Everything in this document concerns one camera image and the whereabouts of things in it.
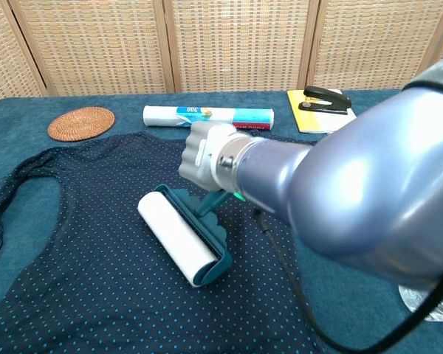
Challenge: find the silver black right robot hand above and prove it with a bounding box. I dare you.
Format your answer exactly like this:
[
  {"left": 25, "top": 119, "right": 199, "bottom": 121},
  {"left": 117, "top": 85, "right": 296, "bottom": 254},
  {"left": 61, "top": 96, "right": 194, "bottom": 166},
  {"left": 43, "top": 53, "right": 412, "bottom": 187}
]
[{"left": 178, "top": 120, "right": 241, "bottom": 192}]

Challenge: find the teal lint roller yellow handle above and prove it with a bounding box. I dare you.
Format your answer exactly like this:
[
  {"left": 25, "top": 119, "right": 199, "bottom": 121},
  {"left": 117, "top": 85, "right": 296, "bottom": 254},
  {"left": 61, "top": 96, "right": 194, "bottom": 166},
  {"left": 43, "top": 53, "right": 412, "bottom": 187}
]
[{"left": 137, "top": 183, "right": 232, "bottom": 288}]

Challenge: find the white plastic bag roll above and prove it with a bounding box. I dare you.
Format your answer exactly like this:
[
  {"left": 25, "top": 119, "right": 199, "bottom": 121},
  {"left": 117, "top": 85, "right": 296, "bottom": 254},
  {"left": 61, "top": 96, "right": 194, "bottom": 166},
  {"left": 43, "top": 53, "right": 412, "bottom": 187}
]
[{"left": 142, "top": 105, "right": 275, "bottom": 131}]

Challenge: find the yellow notebook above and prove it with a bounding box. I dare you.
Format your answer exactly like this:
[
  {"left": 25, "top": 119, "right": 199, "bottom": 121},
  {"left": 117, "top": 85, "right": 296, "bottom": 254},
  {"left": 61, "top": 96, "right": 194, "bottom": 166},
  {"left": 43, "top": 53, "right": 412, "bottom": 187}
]
[{"left": 286, "top": 88, "right": 358, "bottom": 134}]

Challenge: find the round woven rattan coaster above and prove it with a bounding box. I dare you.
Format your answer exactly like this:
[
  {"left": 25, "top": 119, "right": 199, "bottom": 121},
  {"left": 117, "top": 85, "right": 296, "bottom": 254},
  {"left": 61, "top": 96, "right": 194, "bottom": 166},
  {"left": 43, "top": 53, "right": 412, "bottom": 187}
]
[{"left": 47, "top": 106, "right": 116, "bottom": 142}]

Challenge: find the woven folding screen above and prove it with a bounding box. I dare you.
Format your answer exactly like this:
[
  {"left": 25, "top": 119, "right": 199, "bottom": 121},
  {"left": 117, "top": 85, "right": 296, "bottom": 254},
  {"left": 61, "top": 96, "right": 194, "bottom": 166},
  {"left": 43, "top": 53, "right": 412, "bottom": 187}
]
[{"left": 0, "top": 0, "right": 443, "bottom": 106}]

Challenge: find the black stapler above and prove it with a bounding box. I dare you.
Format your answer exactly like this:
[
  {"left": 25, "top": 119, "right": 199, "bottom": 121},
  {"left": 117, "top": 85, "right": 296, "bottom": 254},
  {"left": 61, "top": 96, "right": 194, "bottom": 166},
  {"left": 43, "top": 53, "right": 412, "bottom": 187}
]
[{"left": 298, "top": 86, "right": 353, "bottom": 116}]

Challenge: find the navy polka dot shirt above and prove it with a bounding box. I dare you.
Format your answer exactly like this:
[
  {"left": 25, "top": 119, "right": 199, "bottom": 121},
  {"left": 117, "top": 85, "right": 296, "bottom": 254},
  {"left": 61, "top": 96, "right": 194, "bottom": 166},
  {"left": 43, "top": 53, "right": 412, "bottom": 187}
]
[{"left": 0, "top": 131, "right": 332, "bottom": 354}]

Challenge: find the teal carpet table cover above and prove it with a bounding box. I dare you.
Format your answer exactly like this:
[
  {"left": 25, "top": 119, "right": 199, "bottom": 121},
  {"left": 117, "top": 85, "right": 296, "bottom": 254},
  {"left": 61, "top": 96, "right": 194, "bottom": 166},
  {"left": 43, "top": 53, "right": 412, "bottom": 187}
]
[{"left": 0, "top": 87, "right": 443, "bottom": 354}]

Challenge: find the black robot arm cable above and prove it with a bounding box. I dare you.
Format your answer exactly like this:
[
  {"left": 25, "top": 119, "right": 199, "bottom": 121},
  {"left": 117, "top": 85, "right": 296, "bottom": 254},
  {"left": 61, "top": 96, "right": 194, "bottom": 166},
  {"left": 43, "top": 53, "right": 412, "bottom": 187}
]
[{"left": 253, "top": 208, "right": 443, "bottom": 354}]

